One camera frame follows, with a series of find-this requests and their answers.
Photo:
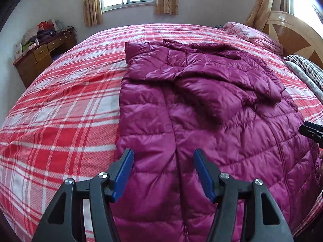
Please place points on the red paper bag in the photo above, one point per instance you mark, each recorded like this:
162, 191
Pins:
45, 25

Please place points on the brown wooden desk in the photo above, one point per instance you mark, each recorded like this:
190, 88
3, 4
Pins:
32, 65

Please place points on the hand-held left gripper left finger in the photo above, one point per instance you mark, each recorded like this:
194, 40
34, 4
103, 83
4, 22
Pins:
123, 174

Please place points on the magenta puffer jacket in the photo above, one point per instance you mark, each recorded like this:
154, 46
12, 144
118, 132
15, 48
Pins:
201, 105

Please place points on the wooden bed headboard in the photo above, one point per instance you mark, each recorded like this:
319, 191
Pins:
290, 37

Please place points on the red plaid bed sheet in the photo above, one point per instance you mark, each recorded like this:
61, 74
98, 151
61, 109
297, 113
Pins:
63, 105

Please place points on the striped pillow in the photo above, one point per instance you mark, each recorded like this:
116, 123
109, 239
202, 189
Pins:
310, 66

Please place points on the large side window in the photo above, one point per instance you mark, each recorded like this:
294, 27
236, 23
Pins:
302, 5

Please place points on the pale plastic bag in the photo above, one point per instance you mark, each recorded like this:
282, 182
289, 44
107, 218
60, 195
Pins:
29, 35

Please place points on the dark clothes pile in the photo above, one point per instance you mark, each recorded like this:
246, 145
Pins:
46, 34

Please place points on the grey floral pillow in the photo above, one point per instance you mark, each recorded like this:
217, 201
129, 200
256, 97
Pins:
302, 77

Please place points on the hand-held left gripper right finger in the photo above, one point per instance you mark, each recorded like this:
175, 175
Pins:
204, 176

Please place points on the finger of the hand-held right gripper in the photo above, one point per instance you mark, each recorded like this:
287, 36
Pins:
311, 130

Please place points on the pink folded quilt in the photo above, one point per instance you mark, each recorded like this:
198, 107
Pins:
252, 34

